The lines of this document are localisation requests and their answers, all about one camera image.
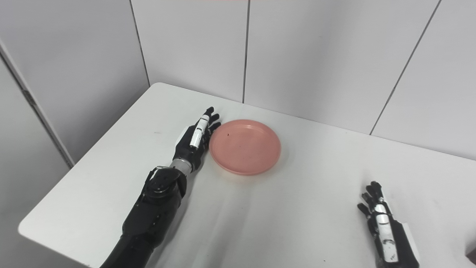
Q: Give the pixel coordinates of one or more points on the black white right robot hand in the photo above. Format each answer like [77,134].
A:
[390,238]

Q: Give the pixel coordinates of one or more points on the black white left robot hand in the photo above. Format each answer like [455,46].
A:
[187,149]

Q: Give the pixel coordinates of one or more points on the pink round plate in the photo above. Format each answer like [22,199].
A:
[244,147]

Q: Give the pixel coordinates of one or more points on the chocolate fruit cake slice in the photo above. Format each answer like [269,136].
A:
[471,258]

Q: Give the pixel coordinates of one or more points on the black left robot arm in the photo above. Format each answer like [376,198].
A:
[152,216]

